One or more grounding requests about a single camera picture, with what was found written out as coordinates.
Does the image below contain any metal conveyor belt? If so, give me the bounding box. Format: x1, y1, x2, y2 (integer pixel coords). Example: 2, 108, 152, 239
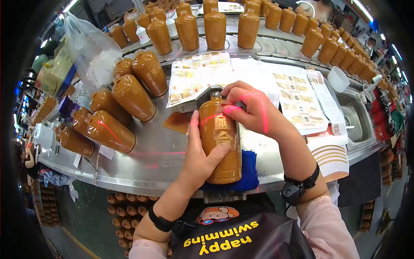
122, 16, 366, 80

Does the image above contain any white faucet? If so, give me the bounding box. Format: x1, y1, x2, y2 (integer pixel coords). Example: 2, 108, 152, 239
357, 74, 384, 103

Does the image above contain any black wrist band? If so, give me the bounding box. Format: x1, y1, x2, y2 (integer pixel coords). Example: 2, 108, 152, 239
148, 205, 196, 237
281, 162, 321, 208

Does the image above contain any person's left index finger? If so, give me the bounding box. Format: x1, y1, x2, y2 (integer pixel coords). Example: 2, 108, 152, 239
188, 110, 201, 147

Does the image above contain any stack of bottles under table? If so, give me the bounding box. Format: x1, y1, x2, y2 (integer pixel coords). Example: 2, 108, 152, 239
107, 191, 161, 258

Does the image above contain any blue cloth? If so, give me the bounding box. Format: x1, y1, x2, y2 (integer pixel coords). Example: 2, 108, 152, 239
200, 150, 259, 192

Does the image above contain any clear plastic bag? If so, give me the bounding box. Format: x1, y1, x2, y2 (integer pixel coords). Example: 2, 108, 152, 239
63, 11, 124, 93

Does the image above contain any person's right index finger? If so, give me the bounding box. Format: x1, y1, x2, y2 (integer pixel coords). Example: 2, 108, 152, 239
221, 81, 248, 98

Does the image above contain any pile of lying brown bottles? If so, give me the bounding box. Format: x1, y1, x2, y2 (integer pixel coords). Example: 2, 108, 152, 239
54, 49, 169, 158

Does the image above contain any yellow sticker sheet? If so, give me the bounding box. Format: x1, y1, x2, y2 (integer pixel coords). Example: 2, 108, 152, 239
166, 52, 238, 109

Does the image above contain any green and gold sticker sheet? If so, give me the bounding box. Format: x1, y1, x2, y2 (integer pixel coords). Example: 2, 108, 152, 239
271, 69, 330, 131

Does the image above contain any grey metal bottle jig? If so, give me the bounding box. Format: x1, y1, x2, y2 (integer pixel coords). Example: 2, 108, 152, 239
176, 85, 247, 114

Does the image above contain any steel sink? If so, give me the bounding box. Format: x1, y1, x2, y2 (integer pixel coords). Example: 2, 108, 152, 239
336, 92, 378, 144

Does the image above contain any small white ceramic bottle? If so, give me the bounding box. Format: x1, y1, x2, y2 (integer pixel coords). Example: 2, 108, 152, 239
165, 17, 179, 38
135, 25, 151, 45

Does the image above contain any white sheet with gold stripes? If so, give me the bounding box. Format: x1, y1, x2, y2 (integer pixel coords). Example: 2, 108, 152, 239
306, 134, 350, 179

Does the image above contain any person's left hand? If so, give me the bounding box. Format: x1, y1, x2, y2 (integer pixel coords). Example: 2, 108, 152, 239
176, 110, 231, 195

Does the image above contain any person's right thumb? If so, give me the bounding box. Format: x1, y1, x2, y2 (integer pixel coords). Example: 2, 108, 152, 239
223, 104, 250, 126

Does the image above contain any brown embossed ceramic bottle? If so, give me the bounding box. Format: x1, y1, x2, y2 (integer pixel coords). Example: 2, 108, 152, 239
198, 91, 243, 185

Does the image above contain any tan box with blue side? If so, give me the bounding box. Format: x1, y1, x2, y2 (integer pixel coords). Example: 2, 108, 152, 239
35, 49, 77, 98

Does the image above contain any blank white paper sheet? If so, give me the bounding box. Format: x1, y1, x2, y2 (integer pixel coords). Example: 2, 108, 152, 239
231, 58, 282, 108

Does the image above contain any brown flat sheet piece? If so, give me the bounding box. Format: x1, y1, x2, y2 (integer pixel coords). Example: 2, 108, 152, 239
162, 112, 193, 135

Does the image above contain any person's right hand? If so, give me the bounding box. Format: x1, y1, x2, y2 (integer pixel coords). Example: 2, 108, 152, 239
221, 81, 292, 140

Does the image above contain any white plastic cup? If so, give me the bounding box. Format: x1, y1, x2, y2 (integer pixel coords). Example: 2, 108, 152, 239
327, 66, 351, 93

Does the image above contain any person's body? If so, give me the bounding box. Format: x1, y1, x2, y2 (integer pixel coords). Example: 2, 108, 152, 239
168, 194, 317, 259

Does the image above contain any person's left thumb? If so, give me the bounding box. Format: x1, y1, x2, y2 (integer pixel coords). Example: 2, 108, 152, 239
205, 143, 231, 170

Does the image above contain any row of standing brown bottles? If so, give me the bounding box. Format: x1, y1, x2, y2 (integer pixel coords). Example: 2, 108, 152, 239
107, 0, 399, 101

